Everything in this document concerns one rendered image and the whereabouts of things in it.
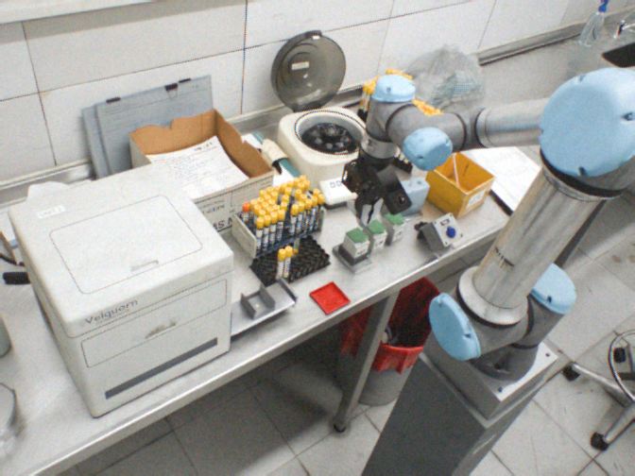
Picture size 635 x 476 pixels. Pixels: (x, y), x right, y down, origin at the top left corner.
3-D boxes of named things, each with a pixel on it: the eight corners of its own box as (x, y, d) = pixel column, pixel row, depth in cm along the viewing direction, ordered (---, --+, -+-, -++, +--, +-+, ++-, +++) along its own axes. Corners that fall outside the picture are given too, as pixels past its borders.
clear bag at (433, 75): (422, 124, 184) (439, 72, 171) (380, 100, 191) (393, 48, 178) (461, 96, 200) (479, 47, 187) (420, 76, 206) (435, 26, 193)
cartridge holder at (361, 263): (354, 275, 135) (357, 264, 132) (332, 250, 139) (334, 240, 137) (371, 266, 137) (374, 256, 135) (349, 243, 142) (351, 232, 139)
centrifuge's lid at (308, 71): (279, 37, 142) (266, 25, 148) (275, 127, 158) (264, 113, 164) (351, 29, 151) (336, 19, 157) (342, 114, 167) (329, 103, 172)
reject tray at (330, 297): (326, 315, 125) (327, 313, 125) (308, 294, 129) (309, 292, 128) (351, 302, 129) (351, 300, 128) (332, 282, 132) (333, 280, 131)
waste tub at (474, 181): (454, 222, 153) (467, 195, 146) (418, 194, 159) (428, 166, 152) (484, 204, 160) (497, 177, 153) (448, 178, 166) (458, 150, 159)
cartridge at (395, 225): (389, 246, 143) (396, 227, 138) (377, 233, 145) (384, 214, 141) (401, 240, 145) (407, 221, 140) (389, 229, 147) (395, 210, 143)
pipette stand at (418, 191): (392, 227, 148) (402, 198, 141) (378, 210, 152) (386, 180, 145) (422, 217, 152) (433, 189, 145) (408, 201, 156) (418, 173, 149)
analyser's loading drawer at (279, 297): (212, 349, 113) (212, 334, 109) (196, 326, 116) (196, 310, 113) (296, 307, 123) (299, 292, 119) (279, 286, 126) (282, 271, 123)
